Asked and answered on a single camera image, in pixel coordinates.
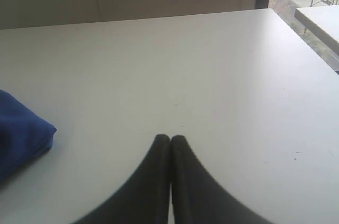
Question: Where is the blue microfiber towel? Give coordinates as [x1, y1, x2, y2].
[1, 90, 57, 181]

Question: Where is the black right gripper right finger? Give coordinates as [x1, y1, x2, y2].
[171, 135, 265, 223]

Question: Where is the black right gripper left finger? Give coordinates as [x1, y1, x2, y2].
[76, 134, 170, 224]

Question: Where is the neighbouring white table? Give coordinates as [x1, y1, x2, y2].
[295, 5, 339, 56]

